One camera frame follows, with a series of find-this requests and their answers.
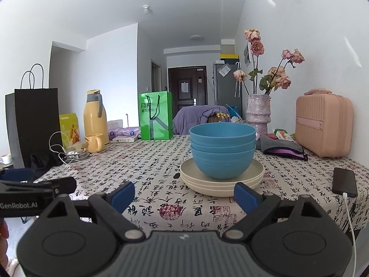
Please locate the dark entrance door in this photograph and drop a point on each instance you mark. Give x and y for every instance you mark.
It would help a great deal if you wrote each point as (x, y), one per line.
(187, 98)

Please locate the black cloth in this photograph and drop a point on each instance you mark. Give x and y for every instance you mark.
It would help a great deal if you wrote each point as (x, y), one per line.
(46, 164)

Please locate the red green snack packet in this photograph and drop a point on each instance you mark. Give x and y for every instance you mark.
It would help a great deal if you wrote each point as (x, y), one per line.
(281, 135)

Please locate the yellow carton box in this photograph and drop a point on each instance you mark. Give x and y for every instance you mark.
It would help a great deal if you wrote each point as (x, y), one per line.
(69, 129)

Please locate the purple jacket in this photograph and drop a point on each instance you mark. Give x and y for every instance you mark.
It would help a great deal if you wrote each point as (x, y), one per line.
(190, 118)

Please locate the grey purple pouch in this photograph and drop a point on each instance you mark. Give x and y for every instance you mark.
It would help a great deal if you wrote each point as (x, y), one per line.
(279, 147)

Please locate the speckled ceramic vase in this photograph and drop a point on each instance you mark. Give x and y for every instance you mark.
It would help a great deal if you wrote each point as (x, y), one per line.
(258, 112)

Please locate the crumpled beige wrapper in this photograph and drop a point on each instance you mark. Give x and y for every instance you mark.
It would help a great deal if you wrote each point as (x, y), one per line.
(75, 149)

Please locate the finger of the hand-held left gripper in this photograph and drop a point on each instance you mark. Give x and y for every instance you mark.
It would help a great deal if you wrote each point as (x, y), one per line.
(17, 175)
(62, 186)

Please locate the yellow flower twigs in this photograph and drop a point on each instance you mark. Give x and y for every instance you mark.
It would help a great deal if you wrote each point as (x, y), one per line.
(222, 115)

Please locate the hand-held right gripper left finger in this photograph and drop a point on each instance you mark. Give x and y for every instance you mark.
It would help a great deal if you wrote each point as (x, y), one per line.
(123, 196)

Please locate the cream plate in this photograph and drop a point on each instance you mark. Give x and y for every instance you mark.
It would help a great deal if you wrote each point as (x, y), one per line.
(217, 194)
(217, 187)
(186, 169)

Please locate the black smartphone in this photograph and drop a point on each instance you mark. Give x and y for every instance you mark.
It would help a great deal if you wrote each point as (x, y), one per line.
(344, 181)

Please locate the pink hard case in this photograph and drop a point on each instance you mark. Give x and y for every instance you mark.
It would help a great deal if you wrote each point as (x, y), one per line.
(323, 124)

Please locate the ceiling sprinkler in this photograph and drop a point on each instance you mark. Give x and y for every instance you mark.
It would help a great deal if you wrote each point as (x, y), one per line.
(146, 9)

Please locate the flat white box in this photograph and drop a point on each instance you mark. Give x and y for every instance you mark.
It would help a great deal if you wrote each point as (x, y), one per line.
(124, 139)

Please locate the purple tissue pack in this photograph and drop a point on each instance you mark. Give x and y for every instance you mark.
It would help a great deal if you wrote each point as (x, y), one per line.
(124, 132)

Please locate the yellow thermos jug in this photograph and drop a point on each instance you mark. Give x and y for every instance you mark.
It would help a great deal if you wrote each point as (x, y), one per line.
(95, 121)

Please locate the blue bowl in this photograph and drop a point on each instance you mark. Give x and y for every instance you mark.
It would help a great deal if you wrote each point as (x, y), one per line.
(207, 149)
(222, 167)
(222, 131)

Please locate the grey refrigerator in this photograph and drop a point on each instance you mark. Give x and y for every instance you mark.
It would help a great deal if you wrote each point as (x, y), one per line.
(224, 92)

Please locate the green paper bag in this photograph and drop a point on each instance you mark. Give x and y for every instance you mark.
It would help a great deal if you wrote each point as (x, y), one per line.
(155, 115)

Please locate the round ceiling lamp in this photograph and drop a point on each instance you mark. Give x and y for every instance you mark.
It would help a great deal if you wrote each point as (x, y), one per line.
(197, 38)

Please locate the wooden chair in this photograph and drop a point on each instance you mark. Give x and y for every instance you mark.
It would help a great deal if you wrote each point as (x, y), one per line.
(214, 119)

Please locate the folded umbrella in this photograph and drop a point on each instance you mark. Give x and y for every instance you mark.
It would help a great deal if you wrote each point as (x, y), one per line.
(238, 86)

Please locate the person's left hand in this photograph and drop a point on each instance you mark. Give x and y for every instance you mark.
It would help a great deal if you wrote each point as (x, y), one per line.
(3, 229)

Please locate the black paper bag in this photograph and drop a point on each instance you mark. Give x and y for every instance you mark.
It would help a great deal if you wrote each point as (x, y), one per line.
(34, 127)

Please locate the black eyeglasses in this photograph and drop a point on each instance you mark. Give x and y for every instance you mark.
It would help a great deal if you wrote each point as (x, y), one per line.
(80, 156)

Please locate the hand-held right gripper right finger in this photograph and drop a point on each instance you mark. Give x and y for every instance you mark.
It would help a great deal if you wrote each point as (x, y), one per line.
(245, 197)

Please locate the dried rose bouquet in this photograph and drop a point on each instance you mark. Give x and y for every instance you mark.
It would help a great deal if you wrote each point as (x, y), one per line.
(274, 78)

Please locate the yellow bear mug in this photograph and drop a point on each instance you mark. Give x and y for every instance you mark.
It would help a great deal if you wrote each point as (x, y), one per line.
(92, 143)

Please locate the yellow storage box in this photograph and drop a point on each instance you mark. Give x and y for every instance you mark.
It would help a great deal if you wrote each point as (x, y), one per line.
(229, 58)

